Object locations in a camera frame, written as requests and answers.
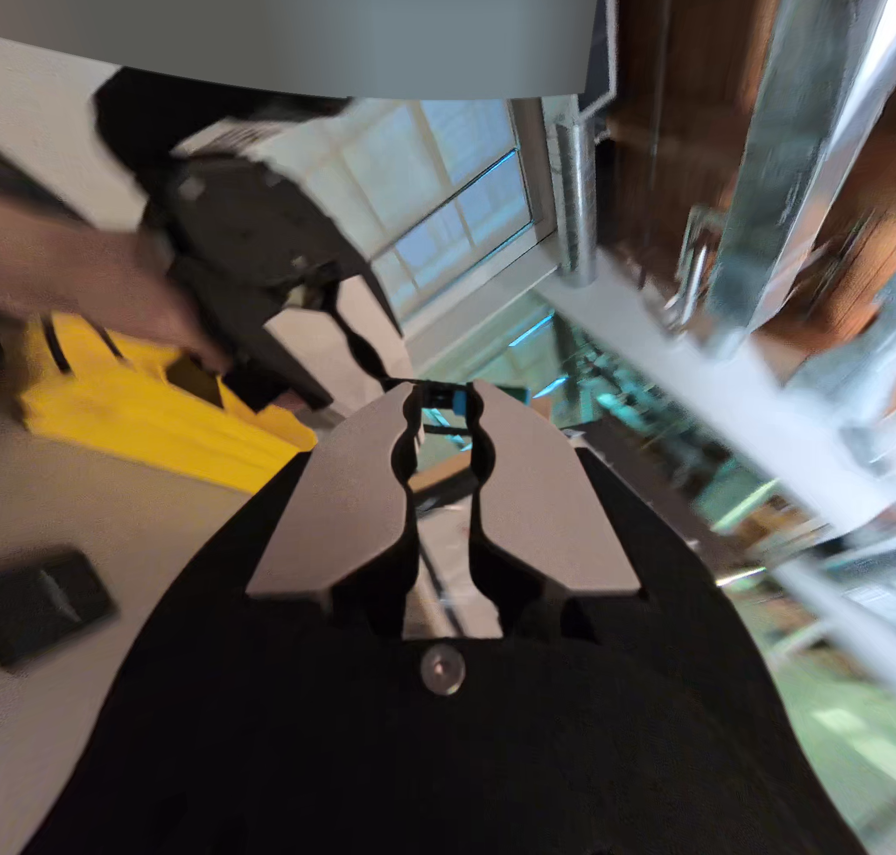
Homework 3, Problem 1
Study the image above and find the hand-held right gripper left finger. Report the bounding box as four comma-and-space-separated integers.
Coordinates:
245, 382, 420, 600

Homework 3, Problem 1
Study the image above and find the rectangular metal air duct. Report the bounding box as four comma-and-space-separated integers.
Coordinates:
703, 0, 896, 338

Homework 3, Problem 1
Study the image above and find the silver round ventilation duct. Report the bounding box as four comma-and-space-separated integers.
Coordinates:
549, 99, 599, 289

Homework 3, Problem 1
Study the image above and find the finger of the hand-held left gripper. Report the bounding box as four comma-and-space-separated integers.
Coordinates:
335, 273, 415, 383
262, 305, 386, 409

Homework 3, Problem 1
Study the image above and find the person's left forearm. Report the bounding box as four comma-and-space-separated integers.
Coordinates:
0, 193, 109, 324

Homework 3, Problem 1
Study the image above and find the yellow plastic bin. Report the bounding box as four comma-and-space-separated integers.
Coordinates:
17, 311, 319, 495

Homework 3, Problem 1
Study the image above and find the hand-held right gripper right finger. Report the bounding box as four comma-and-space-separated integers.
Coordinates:
468, 379, 644, 598

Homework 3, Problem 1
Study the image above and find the large paned window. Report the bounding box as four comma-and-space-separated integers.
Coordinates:
308, 99, 557, 320

